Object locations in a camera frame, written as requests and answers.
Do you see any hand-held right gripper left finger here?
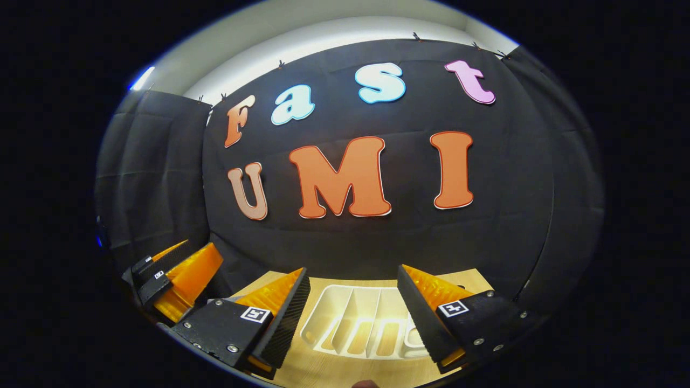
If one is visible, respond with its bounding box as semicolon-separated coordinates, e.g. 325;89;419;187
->
171;267;312;378

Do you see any black backdrop cloth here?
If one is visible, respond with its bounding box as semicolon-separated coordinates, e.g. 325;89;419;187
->
94;38;605;318

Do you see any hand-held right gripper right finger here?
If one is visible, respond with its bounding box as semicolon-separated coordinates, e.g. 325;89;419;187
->
397;264;534;374

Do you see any white plastic bookshelf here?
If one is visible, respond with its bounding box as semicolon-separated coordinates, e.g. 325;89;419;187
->
299;285;432;361

